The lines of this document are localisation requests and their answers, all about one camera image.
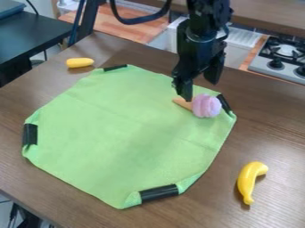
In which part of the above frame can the toy stove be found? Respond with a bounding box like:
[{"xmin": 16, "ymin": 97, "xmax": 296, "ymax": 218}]
[{"xmin": 246, "ymin": 35, "xmax": 305, "ymax": 86}]

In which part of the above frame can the yellow toy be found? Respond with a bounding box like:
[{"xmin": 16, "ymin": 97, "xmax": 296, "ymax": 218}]
[{"xmin": 64, "ymin": 57, "xmax": 95, "ymax": 69}]

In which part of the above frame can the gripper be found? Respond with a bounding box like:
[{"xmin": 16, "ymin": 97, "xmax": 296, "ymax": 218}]
[{"xmin": 171, "ymin": 19, "xmax": 229, "ymax": 102}]

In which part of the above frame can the toy sink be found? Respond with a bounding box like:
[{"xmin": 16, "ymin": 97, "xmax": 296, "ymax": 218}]
[{"xmin": 147, "ymin": 15, "xmax": 265, "ymax": 69}]

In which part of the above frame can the black table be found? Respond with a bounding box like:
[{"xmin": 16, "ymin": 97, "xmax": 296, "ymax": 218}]
[{"xmin": 0, "ymin": 10, "xmax": 76, "ymax": 87}]

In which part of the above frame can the yellow toy banana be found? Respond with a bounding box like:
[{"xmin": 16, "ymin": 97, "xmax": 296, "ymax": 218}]
[{"xmin": 235, "ymin": 160, "xmax": 269, "ymax": 206}]

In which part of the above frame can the pink toy ice cream cone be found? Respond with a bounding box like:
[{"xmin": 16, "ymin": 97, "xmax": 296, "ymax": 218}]
[{"xmin": 171, "ymin": 94, "xmax": 223, "ymax": 118}]

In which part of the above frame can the green cloth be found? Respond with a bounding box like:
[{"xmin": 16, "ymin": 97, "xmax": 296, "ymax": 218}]
[{"xmin": 20, "ymin": 63, "xmax": 239, "ymax": 210}]

